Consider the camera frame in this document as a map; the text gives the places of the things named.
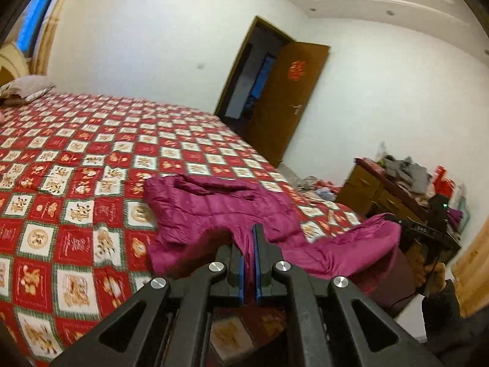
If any grey cloth heap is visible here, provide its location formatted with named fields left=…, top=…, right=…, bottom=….
left=383, top=155, right=433, bottom=194

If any red paper door decoration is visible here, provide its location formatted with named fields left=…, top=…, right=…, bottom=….
left=286, top=60, right=307, bottom=81

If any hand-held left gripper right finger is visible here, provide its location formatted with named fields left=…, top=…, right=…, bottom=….
left=252, top=224, right=444, bottom=367

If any black cable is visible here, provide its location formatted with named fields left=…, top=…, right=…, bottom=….
left=389, top=264, right=440, bottom=308

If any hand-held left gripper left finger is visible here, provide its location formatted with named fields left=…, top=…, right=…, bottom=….
left=50, top=245, right=246, bottom=367

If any brown wooden dresser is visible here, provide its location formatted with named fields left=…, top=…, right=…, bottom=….
left=336, top=158, right=463, bottom=254

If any light wooden panel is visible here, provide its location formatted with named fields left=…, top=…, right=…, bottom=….
left=453, top=229, right=489, bottom=319

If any window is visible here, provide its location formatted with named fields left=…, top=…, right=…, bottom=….
left=17, top=0, right=72, bottom=57

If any narrow beige floral curtain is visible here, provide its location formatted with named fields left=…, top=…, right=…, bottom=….
left=31, top=0, right=83, bottom=76

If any brown wooden door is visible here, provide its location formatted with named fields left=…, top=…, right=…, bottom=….
left=244, top=42, right=331, bottom=169

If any dark wooden door frame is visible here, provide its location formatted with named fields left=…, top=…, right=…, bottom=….
left=214, top=15, right=297, bottom=124

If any person's right forearm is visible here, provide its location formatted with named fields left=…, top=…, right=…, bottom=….
left=420, top=279, right=489, bottom=357

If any magenta puffer jacket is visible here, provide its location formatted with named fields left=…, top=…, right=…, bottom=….
left=143, top=174, right=418, bottom=308

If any pile of clothes on floor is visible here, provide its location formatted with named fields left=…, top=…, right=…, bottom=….
left=296, top=176, right=344, bottom=202

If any red bag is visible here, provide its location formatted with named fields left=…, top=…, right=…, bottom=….
left=433, top=166, right=456, bottom=198

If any cream wooden headboard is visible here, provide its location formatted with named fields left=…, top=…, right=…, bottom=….
left=0, top=44, right=32, bottom=87

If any striped grey pillow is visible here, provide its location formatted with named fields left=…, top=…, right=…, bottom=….
left=0, top=74, right=56, bottom=106

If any person's right hand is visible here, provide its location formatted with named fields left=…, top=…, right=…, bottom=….
left=414, top=252, right=447, bottom=297

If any red checkered printed bedsheet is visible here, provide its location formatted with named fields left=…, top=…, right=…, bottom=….
left=0, top=92, right=365, bottom=367

